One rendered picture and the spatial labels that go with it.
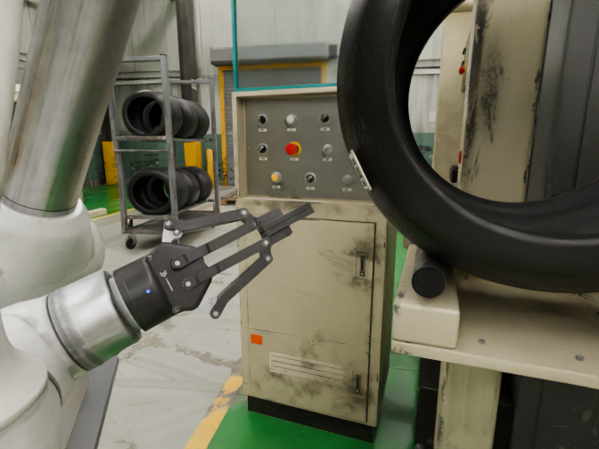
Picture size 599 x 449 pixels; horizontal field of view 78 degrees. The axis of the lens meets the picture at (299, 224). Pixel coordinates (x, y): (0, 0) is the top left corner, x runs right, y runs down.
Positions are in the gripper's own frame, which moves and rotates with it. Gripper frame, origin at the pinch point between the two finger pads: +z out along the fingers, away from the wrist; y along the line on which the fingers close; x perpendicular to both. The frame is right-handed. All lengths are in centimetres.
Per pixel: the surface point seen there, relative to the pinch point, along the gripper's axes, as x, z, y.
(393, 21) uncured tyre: 9.2, 20.9, -15.3
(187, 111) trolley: -358, 70, -159
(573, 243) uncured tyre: 13.4, 25.5, 17.8
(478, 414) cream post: -34, 31, 63
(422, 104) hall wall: -664, 649, -103
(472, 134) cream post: -16, 51, 2
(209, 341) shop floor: -176, -18, 40
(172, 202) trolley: -342, 10, -72
